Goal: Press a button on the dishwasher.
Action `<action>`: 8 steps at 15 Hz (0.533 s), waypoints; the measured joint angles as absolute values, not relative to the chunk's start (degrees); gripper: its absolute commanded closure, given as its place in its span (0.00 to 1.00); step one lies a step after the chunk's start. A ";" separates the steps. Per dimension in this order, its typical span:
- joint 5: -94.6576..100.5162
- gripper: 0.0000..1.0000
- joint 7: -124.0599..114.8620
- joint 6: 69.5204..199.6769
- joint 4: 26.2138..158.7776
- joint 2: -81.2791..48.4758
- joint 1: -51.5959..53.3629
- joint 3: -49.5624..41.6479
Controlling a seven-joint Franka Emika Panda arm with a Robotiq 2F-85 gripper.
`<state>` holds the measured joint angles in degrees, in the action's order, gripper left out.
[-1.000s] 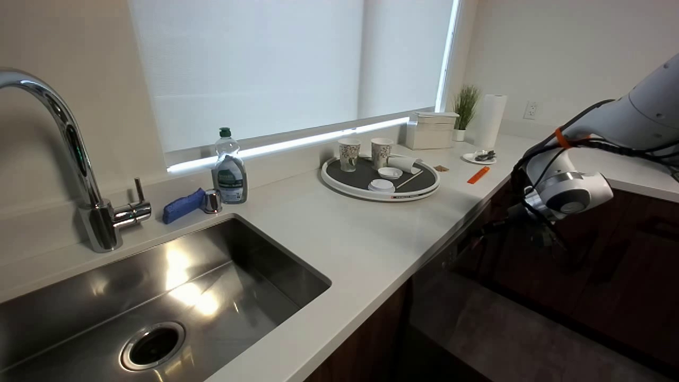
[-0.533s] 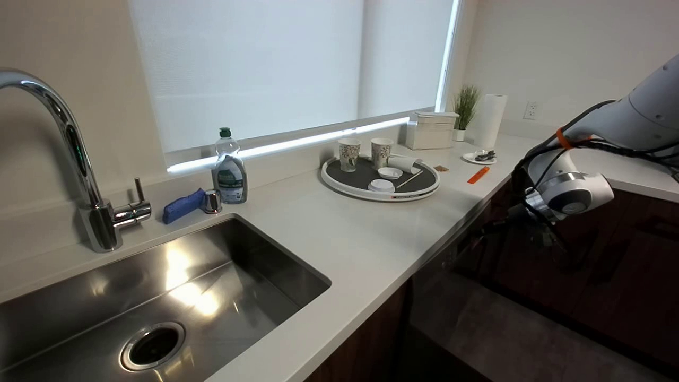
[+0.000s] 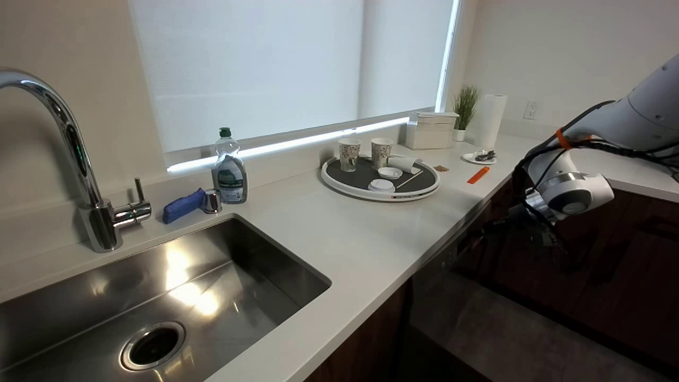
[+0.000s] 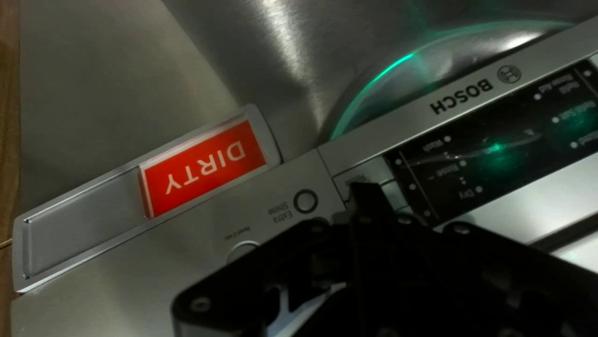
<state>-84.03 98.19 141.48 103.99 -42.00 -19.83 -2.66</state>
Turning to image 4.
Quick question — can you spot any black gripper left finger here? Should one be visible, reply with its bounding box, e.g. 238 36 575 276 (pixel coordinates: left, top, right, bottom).
173 180 371 337

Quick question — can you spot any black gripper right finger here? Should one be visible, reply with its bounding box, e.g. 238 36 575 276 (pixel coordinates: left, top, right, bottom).
369 180 598 337

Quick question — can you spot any round silver dishwasher button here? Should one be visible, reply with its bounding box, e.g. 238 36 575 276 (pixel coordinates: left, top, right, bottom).
292 188 322 216
225 238 264 268

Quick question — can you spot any black dishwasher control display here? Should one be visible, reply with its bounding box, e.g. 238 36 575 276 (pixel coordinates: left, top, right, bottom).
382 53 598 229

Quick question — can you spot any stainless steel Bosch dishwasher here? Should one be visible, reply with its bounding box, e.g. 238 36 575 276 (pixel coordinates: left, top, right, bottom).
10 0 598 337

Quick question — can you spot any red dirty magnet sign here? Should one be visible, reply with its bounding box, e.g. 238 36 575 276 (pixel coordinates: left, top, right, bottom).
12 102 285 296

